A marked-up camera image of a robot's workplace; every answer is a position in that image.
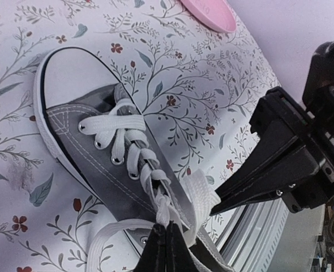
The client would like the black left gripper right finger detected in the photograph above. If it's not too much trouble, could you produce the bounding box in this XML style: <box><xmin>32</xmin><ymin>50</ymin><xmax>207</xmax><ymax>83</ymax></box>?
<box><xmin>166</xmin><ymin>222</ymin><xmax>198</xmax><ymax>272</ymax></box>

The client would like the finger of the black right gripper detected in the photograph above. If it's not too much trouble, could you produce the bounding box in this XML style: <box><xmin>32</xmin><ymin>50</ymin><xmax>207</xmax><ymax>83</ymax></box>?
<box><xmin>216</xmin><ymin>120</ymin><xmax>309</xmax><ymax>198</ymax></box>
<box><xmin>211</xmin><ymin>150</ymin><xmax>320</xmax><ymax>215</ymax></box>

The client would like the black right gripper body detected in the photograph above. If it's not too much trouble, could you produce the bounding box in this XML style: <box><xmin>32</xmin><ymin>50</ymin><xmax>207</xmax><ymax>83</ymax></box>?
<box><xmin>250</xmin><ymin>87</ymin><xmax>334</xmax><ymax>213</ymax></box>

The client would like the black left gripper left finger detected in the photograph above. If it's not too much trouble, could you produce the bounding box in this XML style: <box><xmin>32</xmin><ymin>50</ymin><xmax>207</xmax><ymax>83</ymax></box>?
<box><xmin>133</xmin><ymin>224</ymin><xmax>166</xmax><ymax>272</ymax></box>

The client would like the grey canvas sneaker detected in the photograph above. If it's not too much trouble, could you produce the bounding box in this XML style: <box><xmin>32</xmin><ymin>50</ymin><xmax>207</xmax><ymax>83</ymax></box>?
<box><xmin>33</xmin><ymin>46</ymin><xmax>235</xmax><ymax>272</ymax></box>

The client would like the white shoelace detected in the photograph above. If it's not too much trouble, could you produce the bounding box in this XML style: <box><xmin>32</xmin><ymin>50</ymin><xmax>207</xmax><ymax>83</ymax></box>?
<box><xmin>78</xmin><ymin>111</ymin><xmax>221</xmax><ymax>271</ymax></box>

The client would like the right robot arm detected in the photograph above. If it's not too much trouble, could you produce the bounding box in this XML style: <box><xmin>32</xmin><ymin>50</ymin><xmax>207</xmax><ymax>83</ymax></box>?
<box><xmin>211</xmin><ymin>41</ymin><xmax>334</xmax><ymax>215</ymax></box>

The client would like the floral table mat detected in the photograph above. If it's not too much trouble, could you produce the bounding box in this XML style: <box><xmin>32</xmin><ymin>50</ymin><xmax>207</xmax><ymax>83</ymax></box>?
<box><xmin>0</xmin><ymin>1</ymin><xmax>277</xmax><ymax>271</ymax></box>

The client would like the pink plate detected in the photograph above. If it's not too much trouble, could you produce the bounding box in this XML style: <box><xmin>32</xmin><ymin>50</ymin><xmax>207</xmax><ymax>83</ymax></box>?
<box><xmin>181</xmin><ymin>0</ymin><xmax>237</xmax><ymax>33</ymax></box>

